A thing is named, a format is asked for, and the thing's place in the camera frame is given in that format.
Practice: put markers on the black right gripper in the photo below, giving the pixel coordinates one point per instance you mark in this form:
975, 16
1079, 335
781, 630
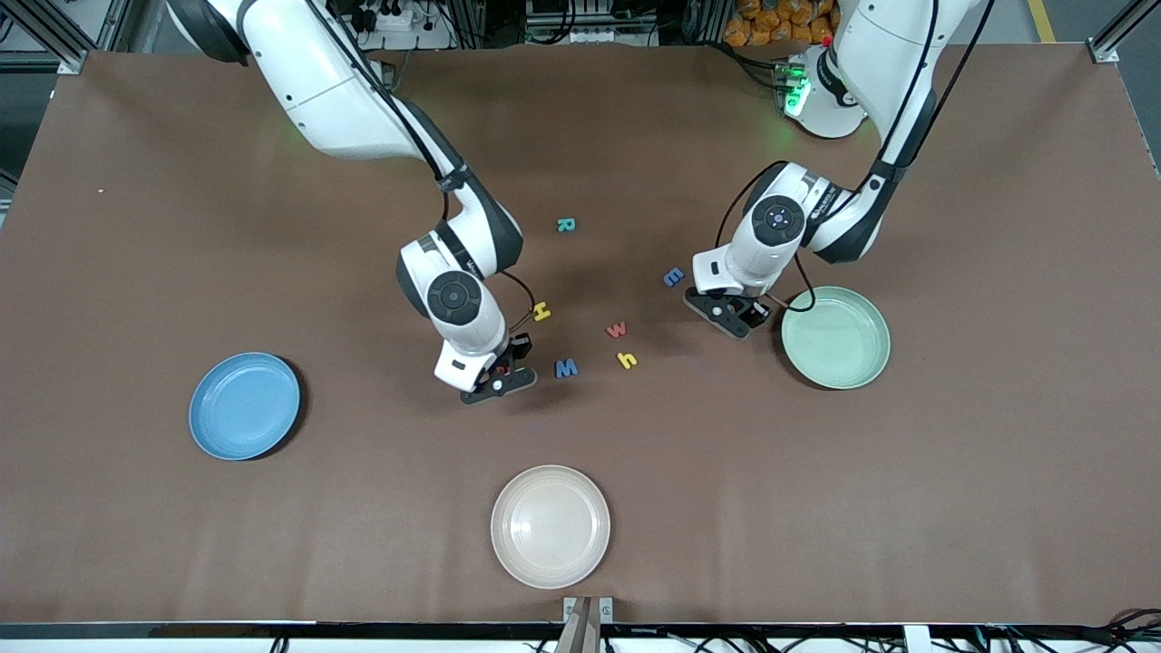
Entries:
518, 349

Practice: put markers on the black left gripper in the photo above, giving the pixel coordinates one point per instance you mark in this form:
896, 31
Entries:
752, 310

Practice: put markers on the yellow foam letter H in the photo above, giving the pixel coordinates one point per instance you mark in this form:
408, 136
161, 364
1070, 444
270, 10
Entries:
541, 311

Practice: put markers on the blue foam letter W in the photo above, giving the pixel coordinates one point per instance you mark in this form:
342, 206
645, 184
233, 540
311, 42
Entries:
566, 368

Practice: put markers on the blue foam letter E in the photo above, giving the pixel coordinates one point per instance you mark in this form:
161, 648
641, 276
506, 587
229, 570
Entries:
673, 277

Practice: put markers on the red foam lowercase w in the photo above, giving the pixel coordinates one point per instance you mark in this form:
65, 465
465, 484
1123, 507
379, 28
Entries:
617, 330

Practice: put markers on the yellow foam lowercase h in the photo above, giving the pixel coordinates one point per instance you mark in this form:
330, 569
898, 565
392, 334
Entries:
627, 361

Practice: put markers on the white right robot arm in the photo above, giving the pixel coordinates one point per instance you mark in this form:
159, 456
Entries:
326, 91

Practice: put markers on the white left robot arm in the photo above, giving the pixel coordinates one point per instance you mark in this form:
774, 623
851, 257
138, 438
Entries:
780, 218

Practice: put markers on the green round plate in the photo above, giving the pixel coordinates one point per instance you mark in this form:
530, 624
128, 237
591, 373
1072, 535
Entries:
839, 340

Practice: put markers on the beige round plate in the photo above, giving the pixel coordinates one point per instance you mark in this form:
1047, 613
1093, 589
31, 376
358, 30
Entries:
551, 527

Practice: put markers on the blue round plate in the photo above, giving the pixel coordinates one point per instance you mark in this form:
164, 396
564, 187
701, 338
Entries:
243, 406

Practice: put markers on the orange objects pile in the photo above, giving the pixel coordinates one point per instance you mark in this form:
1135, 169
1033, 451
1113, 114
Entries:
780, 23

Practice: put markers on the long white power strip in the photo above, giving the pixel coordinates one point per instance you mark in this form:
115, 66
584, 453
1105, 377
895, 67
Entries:
594, 34

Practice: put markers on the white power strip with plugs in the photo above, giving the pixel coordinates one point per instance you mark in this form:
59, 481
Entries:
399, 18

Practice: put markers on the metal table edge bracket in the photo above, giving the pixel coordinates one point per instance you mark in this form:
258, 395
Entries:
569, 609

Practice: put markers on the aluminium frame profile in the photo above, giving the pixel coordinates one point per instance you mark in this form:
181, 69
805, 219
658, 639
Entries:
1120, 32
54, 32

